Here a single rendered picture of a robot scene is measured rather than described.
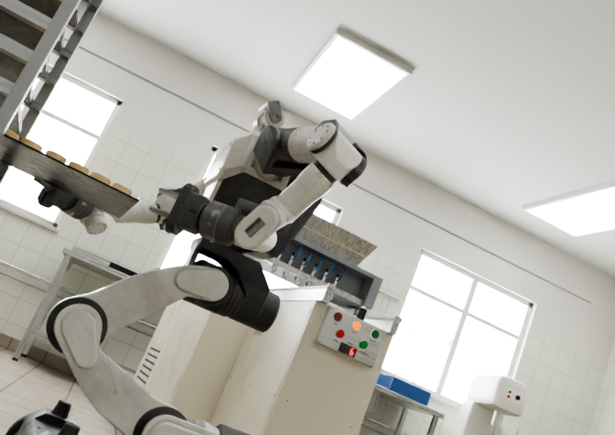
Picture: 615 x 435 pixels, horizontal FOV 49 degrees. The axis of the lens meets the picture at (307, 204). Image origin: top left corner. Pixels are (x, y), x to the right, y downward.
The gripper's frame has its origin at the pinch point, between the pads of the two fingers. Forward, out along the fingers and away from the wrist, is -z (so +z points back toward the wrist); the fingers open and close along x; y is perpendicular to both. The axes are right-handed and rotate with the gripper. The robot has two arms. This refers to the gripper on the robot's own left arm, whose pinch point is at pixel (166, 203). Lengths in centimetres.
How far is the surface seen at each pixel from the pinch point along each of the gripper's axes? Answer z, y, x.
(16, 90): -36.1, 18.2, 8.6
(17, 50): -41.5, 18.1, 17.7
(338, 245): 6, -175, 46
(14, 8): -46, 21, 26
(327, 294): 25, -96, 9
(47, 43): -35.7, 17.9, 21.7
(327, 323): 28, -98, 0
